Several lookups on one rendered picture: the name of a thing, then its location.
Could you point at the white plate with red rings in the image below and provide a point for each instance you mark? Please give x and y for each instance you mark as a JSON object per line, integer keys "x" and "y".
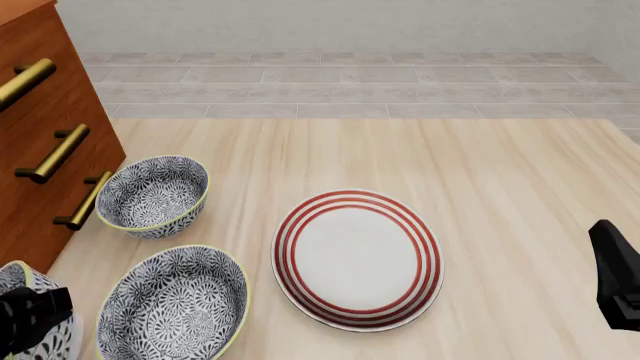
{"x": 357, "y": 260}

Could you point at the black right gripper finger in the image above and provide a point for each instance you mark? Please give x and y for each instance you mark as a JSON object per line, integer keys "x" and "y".
{"x": 616, "y": 258}

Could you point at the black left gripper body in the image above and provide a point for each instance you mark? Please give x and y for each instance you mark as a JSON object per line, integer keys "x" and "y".
{"x": 11, "y": 322}

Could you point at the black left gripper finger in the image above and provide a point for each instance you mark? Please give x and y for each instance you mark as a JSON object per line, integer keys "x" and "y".
{"x": 47, "y": 307}

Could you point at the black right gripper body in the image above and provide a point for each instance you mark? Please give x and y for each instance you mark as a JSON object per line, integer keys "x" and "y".
{"x": 625, "y": 317}

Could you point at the wooden cabinet drawer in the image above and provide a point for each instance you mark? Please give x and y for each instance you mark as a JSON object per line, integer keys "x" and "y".
{"x": 59, "y": 47}
{"x": 34, "y": 243}
{"x": 75, "y": 112}

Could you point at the black white patterned bowl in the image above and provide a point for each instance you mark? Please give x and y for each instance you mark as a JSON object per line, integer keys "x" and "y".
{"x": 47, "y": 345}
{"x": 150, "y": 195}
{"x": 172, "y": 303}

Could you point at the wooden cabinet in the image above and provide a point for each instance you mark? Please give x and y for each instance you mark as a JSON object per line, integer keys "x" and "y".
{"x": 65, "y": 82}

